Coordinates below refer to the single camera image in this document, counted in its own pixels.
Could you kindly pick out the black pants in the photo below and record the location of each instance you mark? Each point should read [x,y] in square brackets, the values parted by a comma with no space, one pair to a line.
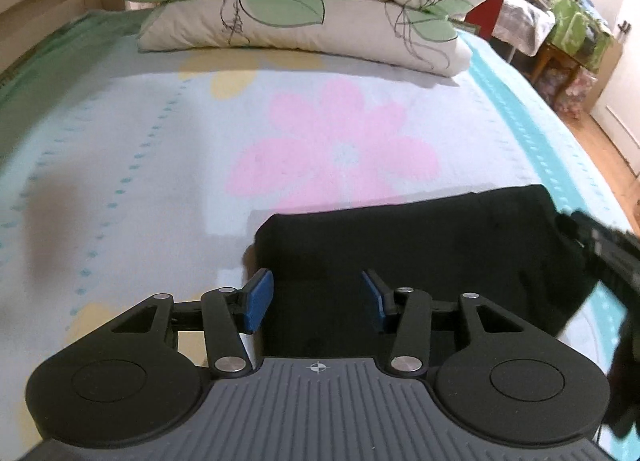
[425,251]

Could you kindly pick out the patterned bag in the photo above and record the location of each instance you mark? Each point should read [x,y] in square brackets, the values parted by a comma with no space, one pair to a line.
[570,91]

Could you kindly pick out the floral bed blanket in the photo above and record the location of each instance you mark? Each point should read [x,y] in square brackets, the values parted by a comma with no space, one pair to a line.
[150,141]

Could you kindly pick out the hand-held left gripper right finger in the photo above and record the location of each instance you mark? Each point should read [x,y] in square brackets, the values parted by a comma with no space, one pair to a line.
[376,298]

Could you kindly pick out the white door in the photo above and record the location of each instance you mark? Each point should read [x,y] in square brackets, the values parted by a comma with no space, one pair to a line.
[620,106]

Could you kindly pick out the wooden stool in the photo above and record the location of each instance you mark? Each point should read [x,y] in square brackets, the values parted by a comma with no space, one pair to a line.
[550,61]

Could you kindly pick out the cluttered side table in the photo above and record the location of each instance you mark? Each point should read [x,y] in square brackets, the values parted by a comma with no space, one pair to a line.
[520,16]

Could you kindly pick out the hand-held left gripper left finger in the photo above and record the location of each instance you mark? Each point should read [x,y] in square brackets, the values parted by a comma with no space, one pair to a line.
[257,298]

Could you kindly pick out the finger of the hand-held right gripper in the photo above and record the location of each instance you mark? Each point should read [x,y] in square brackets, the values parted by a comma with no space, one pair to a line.
[600,246]

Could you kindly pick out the green cloth pile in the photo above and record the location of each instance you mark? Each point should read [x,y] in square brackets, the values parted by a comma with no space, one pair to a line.
[580,26]

